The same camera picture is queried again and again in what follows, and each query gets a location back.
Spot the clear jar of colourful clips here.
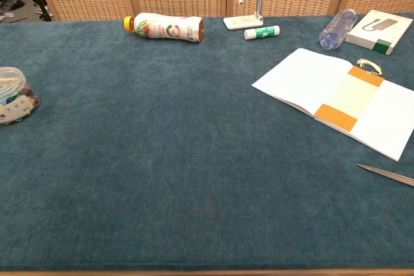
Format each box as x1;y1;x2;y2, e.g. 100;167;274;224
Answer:
0;66;41;126

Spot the white folding phone stand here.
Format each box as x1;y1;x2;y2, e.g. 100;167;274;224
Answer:
223;0;272;31

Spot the white USB hub box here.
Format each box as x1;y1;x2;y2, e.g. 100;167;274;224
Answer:
345;9;414;56

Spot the open white notebook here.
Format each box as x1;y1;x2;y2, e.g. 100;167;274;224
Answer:
251;47;414;162

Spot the orange and cream tasselled bookmark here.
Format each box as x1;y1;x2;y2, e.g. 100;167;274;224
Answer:
314;58;385;133

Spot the tea bottle with yellow cap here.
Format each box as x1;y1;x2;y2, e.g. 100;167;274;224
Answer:
123;12;205;44

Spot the green and white glue stick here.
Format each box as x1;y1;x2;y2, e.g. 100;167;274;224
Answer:
243;25;281;41

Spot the teal table cloth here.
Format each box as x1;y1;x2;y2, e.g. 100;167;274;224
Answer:
0;13;414;272

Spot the clear plastic water bottle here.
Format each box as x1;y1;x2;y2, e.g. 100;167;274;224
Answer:
318;8;358;51

